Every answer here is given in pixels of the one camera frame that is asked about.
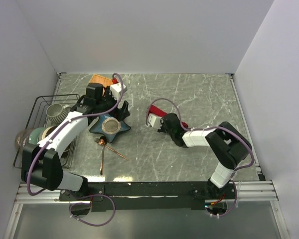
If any grey ribbed mug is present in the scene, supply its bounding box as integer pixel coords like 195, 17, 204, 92
46, 104, 71, 124

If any brown cream ceramic bowl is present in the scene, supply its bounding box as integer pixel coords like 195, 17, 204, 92
39, 126, 75, 159

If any green ceramic bowl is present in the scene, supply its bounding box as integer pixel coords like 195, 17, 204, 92
28, 127, 45, 145

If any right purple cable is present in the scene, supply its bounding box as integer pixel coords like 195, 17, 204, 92
146, 98, 254, 218

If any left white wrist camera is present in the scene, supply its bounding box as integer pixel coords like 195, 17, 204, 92
110, 78, 127, 100

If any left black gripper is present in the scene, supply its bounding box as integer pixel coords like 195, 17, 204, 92
96, 86, 130, 121

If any blue star-shaped dish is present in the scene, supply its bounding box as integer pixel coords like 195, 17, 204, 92
89, 114, 131, 143

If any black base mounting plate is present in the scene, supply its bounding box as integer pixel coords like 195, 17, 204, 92
59, 181, 235, 212

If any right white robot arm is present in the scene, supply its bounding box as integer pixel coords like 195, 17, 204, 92
148, 114, 255, 199

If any copper fork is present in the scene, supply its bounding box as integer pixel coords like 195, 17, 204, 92
94, 136, 128, 161

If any aluminium frame rail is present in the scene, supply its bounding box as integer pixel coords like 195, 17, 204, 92
14, 181, 279, 204

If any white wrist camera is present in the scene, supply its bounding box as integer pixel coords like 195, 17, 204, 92
110, 78, 127, 100
147, 113, 161, 129

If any purple cable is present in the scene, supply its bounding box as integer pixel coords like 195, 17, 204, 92
26, 72, 126, 227
146, 98, 254, 218

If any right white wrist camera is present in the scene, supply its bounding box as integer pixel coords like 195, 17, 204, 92
147, 113, 161, 129

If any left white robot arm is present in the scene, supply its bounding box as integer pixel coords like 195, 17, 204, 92
21, 83, 130, 200

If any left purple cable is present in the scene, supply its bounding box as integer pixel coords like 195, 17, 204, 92
26, 72, 126, 227

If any clear glass bowl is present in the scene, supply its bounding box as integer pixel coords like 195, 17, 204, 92
14, 128, 35, 153

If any copper spoon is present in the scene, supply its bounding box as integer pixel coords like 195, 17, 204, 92
99, 139, 106, 176

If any orange woven basket tray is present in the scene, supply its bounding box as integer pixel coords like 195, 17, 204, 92
86, 74, 113, 97

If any red cloth napkin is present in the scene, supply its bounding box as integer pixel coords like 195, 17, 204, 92
146, 105, 188, 132

